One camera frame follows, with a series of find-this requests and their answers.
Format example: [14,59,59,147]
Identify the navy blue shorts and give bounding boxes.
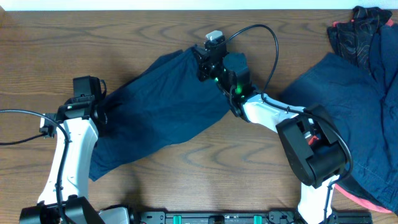
[89,48,229,181]

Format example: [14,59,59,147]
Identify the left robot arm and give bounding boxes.
[19,76,107,223]

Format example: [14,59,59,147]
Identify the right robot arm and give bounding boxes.
[193,30,353,223]

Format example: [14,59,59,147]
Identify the black patterned garment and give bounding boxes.
[326,6,394,70]

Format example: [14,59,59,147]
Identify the navy blue garment pile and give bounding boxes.
[279,25,397,212]

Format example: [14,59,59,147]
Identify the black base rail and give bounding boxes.
[99,203,373,224]

